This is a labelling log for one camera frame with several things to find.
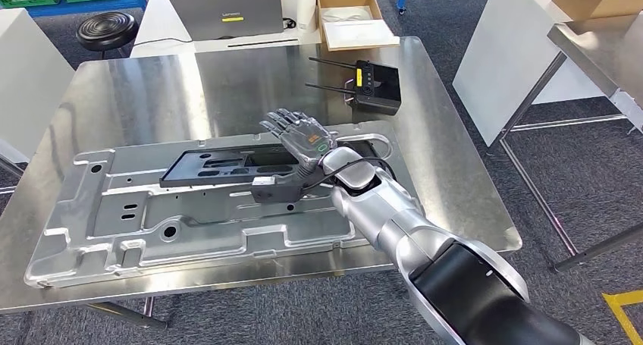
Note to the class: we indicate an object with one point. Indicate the white foam insert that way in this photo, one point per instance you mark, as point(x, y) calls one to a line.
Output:
point(346, 14)

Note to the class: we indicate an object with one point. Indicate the black device with yellow label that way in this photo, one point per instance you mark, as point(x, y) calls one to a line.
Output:
point(382, 89)

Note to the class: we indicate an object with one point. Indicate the black plastic panel part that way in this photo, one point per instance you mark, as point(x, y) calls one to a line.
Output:
point(211, 169)

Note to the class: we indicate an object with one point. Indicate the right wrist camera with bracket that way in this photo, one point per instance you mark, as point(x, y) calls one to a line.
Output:
point(276, 192)

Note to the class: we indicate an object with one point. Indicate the stamped silver metal plate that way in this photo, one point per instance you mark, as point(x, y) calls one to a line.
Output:
point(201, 222)

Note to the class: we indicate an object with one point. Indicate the black round ribbed disc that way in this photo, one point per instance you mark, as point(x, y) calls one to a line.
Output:
point(106, 29)

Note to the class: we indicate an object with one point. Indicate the grey metal cabinet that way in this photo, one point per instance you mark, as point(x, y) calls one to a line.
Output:
point(226, 6)

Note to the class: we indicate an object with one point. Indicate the steel table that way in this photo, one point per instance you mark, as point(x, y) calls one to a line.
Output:
point(7, 168)
point(593, 46)

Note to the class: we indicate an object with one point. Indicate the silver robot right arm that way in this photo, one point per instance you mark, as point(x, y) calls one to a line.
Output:
point(382, 217)

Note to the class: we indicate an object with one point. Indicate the white cylinder roll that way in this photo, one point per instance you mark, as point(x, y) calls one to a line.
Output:
point(305, 6)

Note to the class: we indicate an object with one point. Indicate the white paper sheet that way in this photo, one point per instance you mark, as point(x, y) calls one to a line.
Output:
point(356, 34)

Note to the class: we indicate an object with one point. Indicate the white board panel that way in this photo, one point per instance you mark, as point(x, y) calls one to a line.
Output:
point(502, 56)
point(30, 81)

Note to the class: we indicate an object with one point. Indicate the steel workbench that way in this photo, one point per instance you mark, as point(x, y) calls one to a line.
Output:
point(201, 91)

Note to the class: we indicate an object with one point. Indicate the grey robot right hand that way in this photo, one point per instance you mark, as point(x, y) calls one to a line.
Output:
point(306, 139)

